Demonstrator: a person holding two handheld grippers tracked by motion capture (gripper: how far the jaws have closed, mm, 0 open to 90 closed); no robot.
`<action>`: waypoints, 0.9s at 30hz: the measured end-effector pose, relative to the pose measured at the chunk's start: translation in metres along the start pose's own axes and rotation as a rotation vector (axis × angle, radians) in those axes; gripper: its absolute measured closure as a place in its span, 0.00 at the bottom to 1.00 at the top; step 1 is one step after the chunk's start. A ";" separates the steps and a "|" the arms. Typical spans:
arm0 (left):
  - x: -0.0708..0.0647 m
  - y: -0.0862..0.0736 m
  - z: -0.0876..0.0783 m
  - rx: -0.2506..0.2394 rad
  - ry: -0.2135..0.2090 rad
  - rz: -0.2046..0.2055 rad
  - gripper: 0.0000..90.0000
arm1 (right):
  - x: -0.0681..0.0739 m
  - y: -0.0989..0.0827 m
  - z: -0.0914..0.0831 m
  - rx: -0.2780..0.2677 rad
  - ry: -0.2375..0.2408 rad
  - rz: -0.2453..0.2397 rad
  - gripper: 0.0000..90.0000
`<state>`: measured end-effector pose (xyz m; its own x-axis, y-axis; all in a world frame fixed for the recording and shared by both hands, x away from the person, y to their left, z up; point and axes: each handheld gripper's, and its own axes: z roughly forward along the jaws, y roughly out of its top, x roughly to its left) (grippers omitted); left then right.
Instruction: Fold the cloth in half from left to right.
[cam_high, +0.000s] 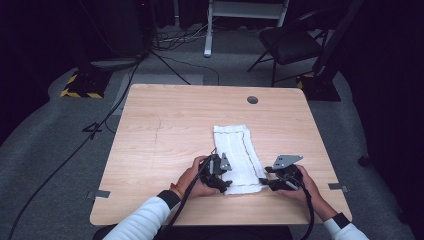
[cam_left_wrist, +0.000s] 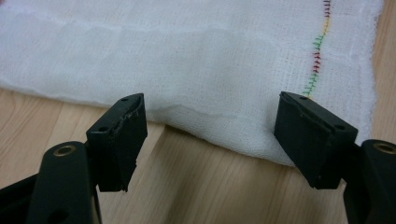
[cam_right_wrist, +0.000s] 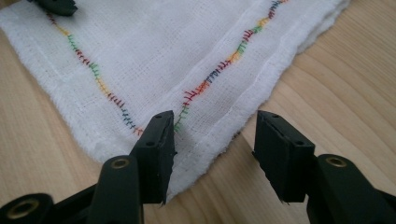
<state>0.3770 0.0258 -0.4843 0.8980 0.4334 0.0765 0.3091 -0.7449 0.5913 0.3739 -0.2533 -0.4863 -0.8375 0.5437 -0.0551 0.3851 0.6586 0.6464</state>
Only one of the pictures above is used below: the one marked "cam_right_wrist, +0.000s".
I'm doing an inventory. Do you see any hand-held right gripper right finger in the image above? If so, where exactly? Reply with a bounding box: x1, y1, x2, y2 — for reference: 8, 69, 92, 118
251, 109, 318, 205

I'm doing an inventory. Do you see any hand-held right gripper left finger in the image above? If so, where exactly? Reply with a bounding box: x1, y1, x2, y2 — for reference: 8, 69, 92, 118
128, 109, 178, 206

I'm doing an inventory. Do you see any white cloth with colourful stitching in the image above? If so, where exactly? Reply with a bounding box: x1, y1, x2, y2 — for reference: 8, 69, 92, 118
0, 0, 352, 202

